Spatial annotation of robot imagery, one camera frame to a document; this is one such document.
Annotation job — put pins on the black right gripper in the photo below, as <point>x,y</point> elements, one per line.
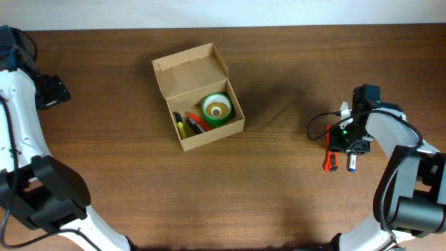
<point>336,144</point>

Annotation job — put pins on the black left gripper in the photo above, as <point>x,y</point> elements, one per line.
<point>56,90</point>

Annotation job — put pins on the blue white marker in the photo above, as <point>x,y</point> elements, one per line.
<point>352,163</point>

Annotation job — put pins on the orange utility knife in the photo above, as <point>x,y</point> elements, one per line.
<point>332,160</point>

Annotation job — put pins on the yellow highlighter pen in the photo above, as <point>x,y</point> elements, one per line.
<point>180,125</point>

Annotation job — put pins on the yellow tape roll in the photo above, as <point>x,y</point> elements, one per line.
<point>217,110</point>

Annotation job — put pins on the green tape roll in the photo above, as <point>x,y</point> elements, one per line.
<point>217,97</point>

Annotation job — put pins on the brown cardboard box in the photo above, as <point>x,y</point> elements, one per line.
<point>185,79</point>

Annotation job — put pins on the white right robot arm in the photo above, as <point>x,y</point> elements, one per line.
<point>409,201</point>

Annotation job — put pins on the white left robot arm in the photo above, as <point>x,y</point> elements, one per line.
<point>41,196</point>

